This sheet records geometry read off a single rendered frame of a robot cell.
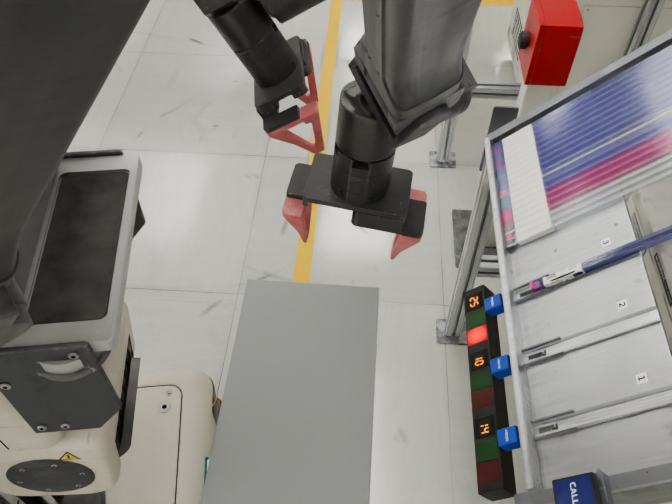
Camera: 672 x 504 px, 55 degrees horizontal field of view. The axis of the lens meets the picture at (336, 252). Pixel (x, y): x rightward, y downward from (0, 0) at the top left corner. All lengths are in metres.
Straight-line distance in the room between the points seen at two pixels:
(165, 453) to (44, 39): 1.25
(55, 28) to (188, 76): 2.55
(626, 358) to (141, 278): 1.46
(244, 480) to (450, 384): 0.88
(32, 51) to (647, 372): 0.80
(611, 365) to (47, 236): 0.69
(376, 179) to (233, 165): 1.71
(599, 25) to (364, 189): 1.56
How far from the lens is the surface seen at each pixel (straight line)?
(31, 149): 0.24
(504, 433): 0.93
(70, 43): 0.19
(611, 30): 2.12
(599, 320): 0.95
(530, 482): 0.88
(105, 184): 0.74
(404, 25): 0.32
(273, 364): 1.08
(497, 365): 0.98
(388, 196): 0.63
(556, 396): 0.93
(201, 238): 2.07
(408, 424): 1.69
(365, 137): 0.56
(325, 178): 0.64
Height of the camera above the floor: 1.53
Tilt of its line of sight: 50 degrees down
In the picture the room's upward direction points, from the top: straight up
